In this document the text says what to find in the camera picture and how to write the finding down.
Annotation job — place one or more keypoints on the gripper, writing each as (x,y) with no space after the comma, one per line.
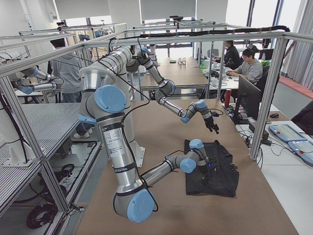
(207,172)
(209,122)

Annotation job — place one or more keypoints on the black printed t-shirt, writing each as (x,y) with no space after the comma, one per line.
(220,177)

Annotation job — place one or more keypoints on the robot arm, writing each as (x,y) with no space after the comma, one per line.
(106,103)
(166,87)

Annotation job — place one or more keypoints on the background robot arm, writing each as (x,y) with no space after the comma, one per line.
(47,82)

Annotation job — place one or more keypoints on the person in black clothes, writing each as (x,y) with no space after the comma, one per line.
(231,58)

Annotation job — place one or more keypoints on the red bottle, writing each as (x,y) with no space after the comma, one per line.
(227,97)

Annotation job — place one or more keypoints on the black Huawei monitor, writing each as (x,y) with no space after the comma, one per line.
(249,98)

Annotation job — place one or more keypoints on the black computer mouse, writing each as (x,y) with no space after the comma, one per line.
(274,115)

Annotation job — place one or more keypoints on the man in beige sweater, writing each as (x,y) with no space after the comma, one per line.
(251,68)

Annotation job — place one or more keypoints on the teach pendant with red button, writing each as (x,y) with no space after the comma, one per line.
(286,133)

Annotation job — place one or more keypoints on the standing person in grey hoodie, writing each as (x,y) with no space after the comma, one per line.
(67,68)

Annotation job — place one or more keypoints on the aluminium frame post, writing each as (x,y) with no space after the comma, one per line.
(268,94)

